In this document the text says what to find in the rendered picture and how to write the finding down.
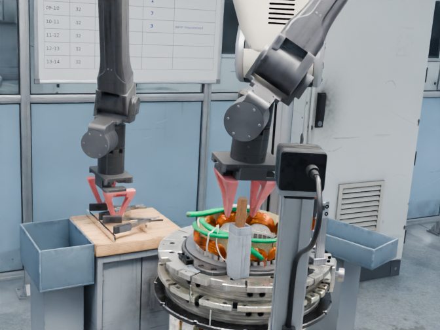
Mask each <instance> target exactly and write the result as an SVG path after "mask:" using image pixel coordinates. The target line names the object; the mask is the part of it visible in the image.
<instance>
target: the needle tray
mask: <svg viewBox="0 0 440 330"><path fill-rule="evenodd" d="M398 241H399V238H395V237H393V236H388V235H386V234H382V233H379V232H375V231H373V230H369V229H365V228H362V227H358V226H355V225H351V224H349V223H345V222H342V221H338V220H336V219H332V218H329V217H328V221H327V234H326V241H325V250H326V251H327V252H328V253H330V254H331V256H332V258H335V259H336V261H337V266H336V271H339V268H344V269H345V271H344V273H345V275H344V281H343V282H338V278H336V277H335V284H334V288H333V292H330V294H331V296H332V303H331V309H330V311H329V312H328V314H327V315H325V317H324V318H323V319H322V320H320V321H319V322H318V323H315V324H314V325H311V326H310V327H307V328H306V330H354V322H355V316H356V306H357V299H358V289H359V278H360V272H361V266H362V267H364V268H367V269H369V270H373V269H375V268H377V267H379V266H381V265H383V264H384V263H387V262H388V261H391V260H392V259H395V258H396V257H397V256H396V255H397V247H398Z"/></svg>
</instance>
